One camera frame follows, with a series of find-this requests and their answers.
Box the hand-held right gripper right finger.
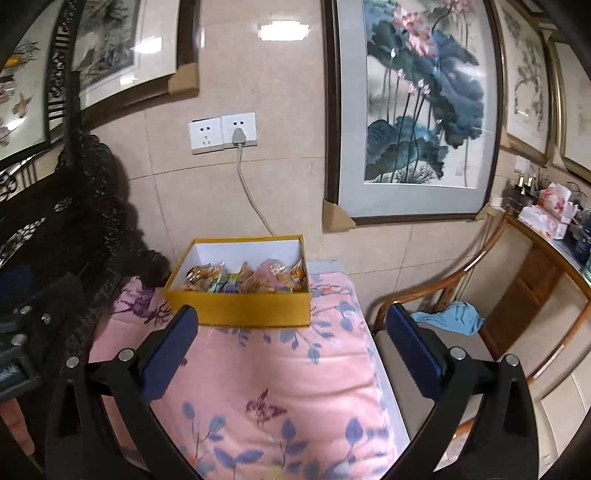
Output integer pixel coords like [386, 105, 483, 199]
[385, 302, 541, 480]

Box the white wall socket with plug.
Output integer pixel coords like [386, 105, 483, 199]
[220, 112, 258, 150]

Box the dark carved wooden screen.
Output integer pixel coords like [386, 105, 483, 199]
[0, 0, 172, 370]

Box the wooden side table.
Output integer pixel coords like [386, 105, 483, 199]
[480, 211, 591, 361]

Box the wooden armchair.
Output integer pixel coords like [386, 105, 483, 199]
[368, 211, 583, 386]

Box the framed lotus painting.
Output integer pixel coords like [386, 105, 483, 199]
[322, 0, 505, 233]

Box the framed fish painting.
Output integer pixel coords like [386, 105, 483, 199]
[0, 18, 52, 163]

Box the framed flower branch painting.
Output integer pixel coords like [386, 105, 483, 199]
[495, 0, 556, 168]

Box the grey plug and cable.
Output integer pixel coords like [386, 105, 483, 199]
[230, 128, 274, 237]

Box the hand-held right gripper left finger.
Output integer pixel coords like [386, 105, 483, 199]
[44, 304, 200, 480]

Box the gold framed painting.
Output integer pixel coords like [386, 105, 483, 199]
[549, 36, 591, 184]

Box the yellow cardboard box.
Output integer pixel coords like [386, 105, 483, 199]
[165, 234, 312, 329]

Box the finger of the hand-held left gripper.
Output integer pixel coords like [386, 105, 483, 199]
[0, 273, 88, 354]

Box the pile of assorted snack packets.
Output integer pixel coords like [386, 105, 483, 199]
[180, 258, 308, 294]

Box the dark framed landscape painting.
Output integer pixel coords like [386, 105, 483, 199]
[69, 0, 201, 112]

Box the blue cloth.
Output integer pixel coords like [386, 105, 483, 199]
[410, 300, 484, 336]

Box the floral tissue box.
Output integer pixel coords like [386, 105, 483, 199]
[517, 182, 583, 239]

